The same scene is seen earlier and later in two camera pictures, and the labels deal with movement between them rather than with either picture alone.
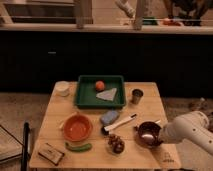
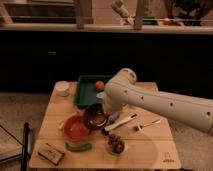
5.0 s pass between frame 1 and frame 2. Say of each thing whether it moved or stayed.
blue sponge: stayed
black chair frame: stayed
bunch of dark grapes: stayed
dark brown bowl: moved
